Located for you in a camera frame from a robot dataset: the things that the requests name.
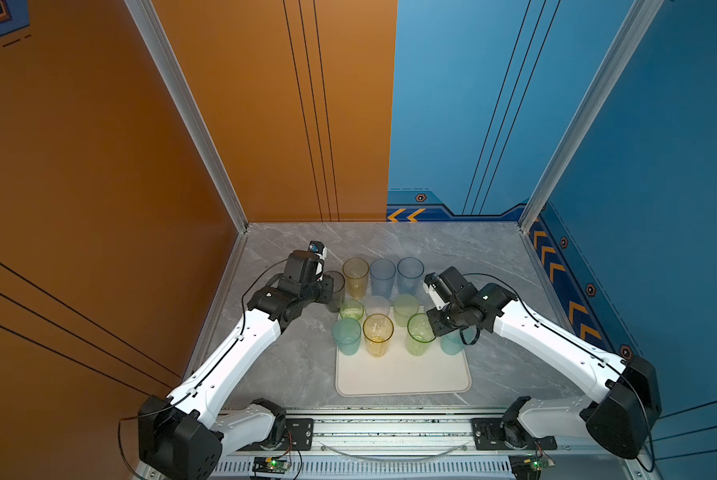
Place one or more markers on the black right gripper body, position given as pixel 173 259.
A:
pixel 446 319

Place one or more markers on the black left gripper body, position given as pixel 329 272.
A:
pixel 321 292

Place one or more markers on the grey smoky tall cup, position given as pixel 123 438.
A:
pixel 339 294

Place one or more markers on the teal tall cup front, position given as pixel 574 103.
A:
pixel 451 345

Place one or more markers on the teal tall cup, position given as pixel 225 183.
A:
pixel 347 333
pixel 451 345

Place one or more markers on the small green cup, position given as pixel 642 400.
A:
pixel 405 307
pixel 352 308

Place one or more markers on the green tall cup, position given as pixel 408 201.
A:
pixel 420 334

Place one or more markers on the teal tall cup back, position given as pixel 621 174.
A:
pixel 347 333

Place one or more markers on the clear dimpled small cup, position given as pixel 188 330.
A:
pixel 377 305

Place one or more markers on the amber tall cup back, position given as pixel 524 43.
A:
pixel 378 331

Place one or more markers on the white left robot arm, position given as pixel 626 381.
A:
pixel 183 435

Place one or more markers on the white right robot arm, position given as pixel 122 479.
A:
pixel 620 401

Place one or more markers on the white rectangular tray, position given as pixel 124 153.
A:
pixel 400 373

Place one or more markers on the yellow tall cup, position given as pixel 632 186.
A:
pixel 356 272

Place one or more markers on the blue tall cup right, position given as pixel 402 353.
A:
pixel 411 271

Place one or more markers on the blue tall cup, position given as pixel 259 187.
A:
pixel 383 273
pixel 411 271

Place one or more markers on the blue tall cup left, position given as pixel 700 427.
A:
pixel 383 273

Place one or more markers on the right green circuit board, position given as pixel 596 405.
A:
pixel 530 467

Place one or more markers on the green circuit board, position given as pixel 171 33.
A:
pixel 270 467
pixel 530 467

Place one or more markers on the left green circuit board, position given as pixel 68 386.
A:
pixel 270 467

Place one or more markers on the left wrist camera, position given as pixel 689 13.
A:
pixel 317 248

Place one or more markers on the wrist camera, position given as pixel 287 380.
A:
pixel 437 290
pixel 317 248

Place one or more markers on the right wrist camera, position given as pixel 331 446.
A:
pixel 437 290

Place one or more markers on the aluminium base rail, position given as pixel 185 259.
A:
pixel 417 432

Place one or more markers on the clear tube on rail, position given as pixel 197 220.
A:
pixel 394 457

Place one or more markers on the left aluminium corner post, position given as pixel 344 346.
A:
pixel 152 32

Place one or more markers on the aluminium corner post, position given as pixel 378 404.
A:
pixel 628 38
pixel 152 32

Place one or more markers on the right aluminium corner post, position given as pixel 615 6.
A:
pixel 628 38

